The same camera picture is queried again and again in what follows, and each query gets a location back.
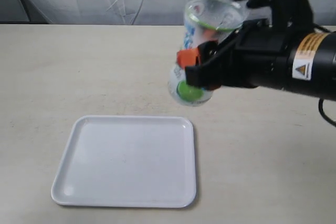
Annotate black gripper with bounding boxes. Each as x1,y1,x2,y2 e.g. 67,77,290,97
176,19,294,89

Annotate clear plastic drink bottle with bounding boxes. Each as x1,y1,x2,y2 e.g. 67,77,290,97
168,0,249,106

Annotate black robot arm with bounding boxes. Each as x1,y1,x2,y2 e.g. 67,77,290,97
177,19,335,101

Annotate white rectangular plastic tray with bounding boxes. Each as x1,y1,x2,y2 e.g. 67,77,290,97
51,115,197,208

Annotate black cable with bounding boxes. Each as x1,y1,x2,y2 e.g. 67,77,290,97
313,23,336,126

